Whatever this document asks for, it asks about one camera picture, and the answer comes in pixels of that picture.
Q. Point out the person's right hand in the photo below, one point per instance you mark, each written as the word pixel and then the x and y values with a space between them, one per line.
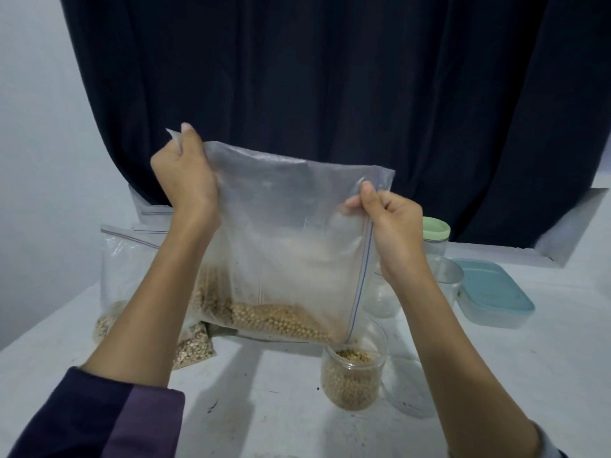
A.
pixel 396 233

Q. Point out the person's left hand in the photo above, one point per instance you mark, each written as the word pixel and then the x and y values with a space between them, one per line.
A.
pixel 186 181

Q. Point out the transparent jar green lid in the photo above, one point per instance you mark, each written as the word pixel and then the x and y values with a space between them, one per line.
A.
pixel 436 229

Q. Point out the clear zip bag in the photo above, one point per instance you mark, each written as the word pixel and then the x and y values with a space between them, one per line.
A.
pixel 153 216

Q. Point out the clear bag with soybeans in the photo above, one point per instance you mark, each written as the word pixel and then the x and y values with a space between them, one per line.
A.
pixel 277 243

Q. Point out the zip bag of grains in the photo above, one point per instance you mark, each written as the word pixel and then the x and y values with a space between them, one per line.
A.
pixel 124 272

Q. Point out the pile of yellow soybeans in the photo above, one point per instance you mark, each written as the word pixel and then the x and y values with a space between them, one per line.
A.
pixel 267 317

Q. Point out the person's left forearm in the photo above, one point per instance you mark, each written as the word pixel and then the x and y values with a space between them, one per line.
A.
pixel 148 310

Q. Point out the person's right forearm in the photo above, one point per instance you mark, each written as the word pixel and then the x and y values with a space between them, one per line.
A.
pixel 449 367

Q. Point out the teal lidded plastic container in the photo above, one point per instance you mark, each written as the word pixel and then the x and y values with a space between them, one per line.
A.
pixel 496 293

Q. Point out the clear round lid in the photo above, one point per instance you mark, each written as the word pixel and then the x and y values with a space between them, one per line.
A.
pixel 406 388

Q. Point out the dark navy curtain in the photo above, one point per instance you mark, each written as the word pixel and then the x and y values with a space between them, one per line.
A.
pixel 334 71

